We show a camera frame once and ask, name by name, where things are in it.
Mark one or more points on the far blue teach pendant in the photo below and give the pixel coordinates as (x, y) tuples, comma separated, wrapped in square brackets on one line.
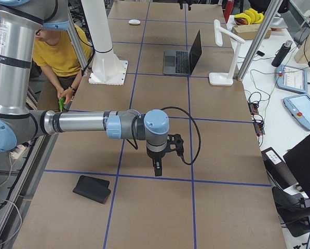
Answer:
[(291, 79)]

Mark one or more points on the black water bottle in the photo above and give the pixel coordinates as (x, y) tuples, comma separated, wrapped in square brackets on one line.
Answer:
[(281, 54)]

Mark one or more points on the grey laptop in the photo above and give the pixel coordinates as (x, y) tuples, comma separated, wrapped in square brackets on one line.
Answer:
[(178, 62)]

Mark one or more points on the green object in hands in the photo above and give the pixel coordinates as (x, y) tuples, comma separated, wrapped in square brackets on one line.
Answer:
[(61, 104)]

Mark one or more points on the brown cardboard box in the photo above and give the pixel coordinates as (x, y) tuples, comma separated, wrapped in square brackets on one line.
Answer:
[(246, 32)]

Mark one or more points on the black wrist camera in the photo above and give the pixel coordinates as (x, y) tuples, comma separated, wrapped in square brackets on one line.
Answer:
[(175, 143)]

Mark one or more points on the near blue teach pendant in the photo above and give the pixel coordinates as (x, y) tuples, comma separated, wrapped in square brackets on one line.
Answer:
[(299, 108)]

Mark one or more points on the black wallet case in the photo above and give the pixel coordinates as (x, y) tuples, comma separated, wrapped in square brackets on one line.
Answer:
[(95, 189)]

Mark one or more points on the aluminium frame post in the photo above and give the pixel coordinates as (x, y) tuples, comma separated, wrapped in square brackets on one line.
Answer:
[(269, 16)]

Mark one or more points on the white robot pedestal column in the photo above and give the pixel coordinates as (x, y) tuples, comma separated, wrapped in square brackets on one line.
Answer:
[(107, 68)]

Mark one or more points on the black monitor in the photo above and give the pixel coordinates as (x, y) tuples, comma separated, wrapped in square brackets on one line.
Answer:
[(298, 162)]

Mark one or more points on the yellow bananas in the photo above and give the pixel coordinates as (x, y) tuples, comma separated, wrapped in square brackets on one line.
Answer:
[(248, 17)]

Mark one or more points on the white wireless mouse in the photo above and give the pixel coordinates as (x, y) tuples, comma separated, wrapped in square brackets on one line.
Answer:
[(134, 22)]

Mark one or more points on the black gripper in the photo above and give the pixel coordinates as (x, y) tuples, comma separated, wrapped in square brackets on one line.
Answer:
[(181, 5), (154, 155)]

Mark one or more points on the dark box with white label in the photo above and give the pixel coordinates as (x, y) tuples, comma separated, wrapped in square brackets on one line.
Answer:
[(278, 169)]

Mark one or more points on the white desk lamp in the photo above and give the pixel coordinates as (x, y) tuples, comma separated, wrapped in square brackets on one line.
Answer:
[(224, 61)]

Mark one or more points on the person in yellow shirt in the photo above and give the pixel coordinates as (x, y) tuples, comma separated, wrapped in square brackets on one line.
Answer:
[(54, 53)]

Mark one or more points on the blue teach pendant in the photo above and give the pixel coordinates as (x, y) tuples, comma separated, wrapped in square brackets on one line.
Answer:
[(299, 108), (291, 79)]

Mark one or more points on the red cylinder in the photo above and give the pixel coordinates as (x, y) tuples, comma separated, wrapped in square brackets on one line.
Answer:
[(228, 9)]

